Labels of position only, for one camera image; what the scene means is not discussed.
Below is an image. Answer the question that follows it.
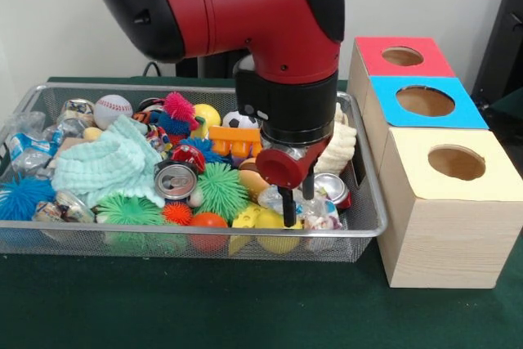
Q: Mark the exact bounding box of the shallow mesh bin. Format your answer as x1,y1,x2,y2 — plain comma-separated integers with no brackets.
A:
0,82,388,263

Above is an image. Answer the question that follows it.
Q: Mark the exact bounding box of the orange toy building block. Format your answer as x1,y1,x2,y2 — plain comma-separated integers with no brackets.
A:
208,126,263,158

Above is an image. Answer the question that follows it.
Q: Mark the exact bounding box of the black chair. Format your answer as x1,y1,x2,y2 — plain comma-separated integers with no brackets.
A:
469,0,523,113

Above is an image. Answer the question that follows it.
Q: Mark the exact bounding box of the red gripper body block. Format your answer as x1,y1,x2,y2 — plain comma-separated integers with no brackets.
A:
256,136,331,191

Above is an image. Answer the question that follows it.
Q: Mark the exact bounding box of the cream cloth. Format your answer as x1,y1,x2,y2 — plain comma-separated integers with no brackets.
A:
316,101,359,174

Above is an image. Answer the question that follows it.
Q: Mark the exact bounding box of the green spiky ball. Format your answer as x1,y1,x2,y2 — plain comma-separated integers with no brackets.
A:
195,163,251,223

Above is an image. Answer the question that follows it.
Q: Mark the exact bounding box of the crushed clear plastic bottle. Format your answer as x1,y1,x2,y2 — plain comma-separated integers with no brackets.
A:
257,185,328,223

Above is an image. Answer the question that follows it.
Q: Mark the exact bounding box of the toy hamburger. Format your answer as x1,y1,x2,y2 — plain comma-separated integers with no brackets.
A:
238,159,273,203

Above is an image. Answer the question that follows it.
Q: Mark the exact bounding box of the yellow ball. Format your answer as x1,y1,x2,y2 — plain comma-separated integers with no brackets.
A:
256,208,306,253

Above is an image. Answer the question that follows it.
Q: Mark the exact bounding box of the large blue spiky ball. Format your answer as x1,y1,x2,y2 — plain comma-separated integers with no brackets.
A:
0,177,56,221

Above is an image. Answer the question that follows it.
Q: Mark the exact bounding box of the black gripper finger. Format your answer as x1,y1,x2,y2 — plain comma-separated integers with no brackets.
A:
281,186,296,228
302,164,316,199

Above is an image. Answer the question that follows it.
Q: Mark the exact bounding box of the mint green cloth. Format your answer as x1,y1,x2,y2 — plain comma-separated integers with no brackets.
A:
51,114,167,209

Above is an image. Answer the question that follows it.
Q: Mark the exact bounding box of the white baseball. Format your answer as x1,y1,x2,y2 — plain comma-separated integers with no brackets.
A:
92,94,134,130

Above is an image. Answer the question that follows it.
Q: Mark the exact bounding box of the crushed red drink can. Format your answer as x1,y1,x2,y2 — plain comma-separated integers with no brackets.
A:
312,172,353,209

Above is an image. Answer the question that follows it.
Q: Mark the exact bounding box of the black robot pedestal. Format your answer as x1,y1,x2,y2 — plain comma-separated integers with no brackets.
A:
175,52,246,79

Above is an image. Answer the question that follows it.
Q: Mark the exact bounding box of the crushed black drink can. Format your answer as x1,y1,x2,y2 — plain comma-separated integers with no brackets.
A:
154,160,201,202

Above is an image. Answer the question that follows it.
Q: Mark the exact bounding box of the dark green tablecloth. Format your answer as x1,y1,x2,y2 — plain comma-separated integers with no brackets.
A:
488,89,523,121
0,74,523,349

